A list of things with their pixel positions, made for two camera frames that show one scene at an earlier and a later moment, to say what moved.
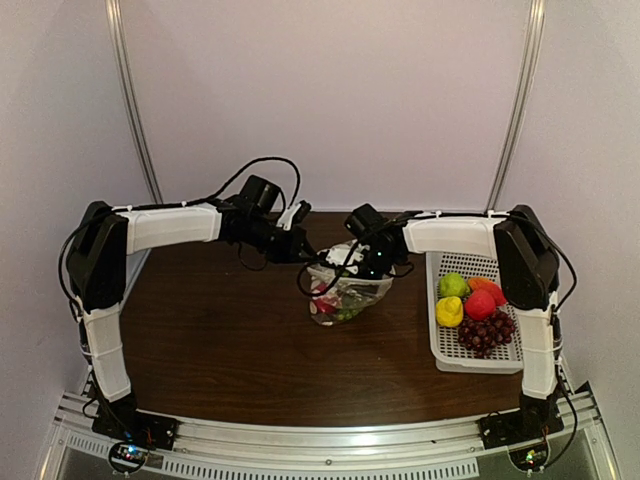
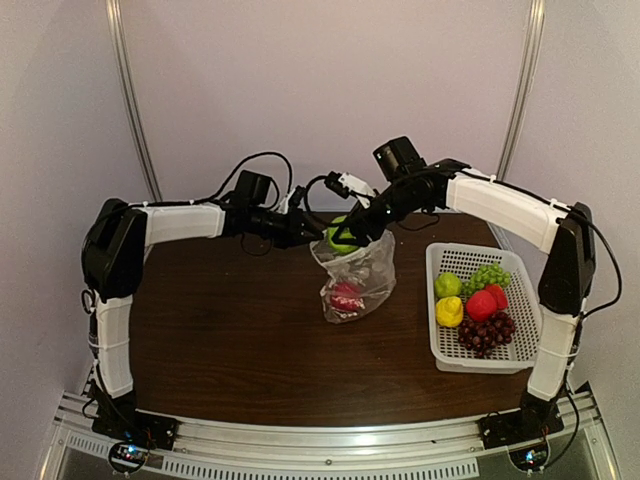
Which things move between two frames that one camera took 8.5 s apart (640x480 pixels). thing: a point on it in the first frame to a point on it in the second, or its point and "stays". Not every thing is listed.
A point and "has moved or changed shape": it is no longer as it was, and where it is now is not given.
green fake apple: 453,284 stays
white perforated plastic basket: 448,355 stays
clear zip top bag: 337,297 has moved or changed shape
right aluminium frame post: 536,16 stays
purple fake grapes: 482,336 stays
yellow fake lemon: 449,311 stays
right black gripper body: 367,267 to 362,220
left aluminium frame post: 114,11 stays
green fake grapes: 349,313 to 487,274
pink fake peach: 480,304 stays
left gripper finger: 304,254 to 312,232
